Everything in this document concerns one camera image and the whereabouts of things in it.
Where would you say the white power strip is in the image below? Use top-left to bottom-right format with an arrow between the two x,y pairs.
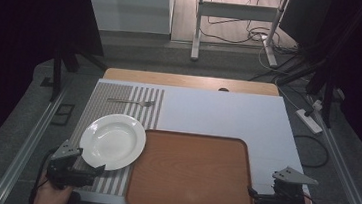
293,107 -> 326,136

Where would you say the white desk frame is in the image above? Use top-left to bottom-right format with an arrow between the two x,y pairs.
189,0 -> 292,71

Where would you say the black cable loop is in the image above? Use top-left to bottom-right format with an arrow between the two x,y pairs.
290,133 -> 331,170

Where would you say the white plate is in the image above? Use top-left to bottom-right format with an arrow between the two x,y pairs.
76,110 -> 149,175

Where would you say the brown wooden tray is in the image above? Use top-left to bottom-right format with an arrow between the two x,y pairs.
124,126 -> 262,204

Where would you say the metal floor rail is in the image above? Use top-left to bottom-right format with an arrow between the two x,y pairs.
0,76 -> 73,204
299,95 -> 362,204

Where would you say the white cabinet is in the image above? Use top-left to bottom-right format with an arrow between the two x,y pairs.
81,0 -> 176,39

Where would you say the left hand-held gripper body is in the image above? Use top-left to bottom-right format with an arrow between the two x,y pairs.
44,138 -> 97,192

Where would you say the black stand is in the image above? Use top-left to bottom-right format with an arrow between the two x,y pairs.
47,39 -> 111,108
270,0 -> 362,132

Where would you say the tangle of floor cables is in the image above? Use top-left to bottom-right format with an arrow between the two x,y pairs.
196,0 -> 305,57

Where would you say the person's left hand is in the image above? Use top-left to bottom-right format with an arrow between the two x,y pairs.
32,177 -> 76,204

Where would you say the black floor frame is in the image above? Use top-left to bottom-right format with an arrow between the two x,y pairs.
49,102 -> 76,128

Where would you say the wooden table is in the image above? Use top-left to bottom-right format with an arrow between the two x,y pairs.
102,66 -> 282,98

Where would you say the grey striped placemat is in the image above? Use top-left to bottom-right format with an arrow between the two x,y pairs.
64,79 -> 166,201

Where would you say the metal fork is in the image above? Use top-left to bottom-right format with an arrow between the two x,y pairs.
105,96 -> 157,110

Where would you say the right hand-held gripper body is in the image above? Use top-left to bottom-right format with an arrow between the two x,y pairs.
261,163 -> 321,204

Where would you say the white board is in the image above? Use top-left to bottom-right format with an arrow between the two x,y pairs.
64,75 -> 322,204

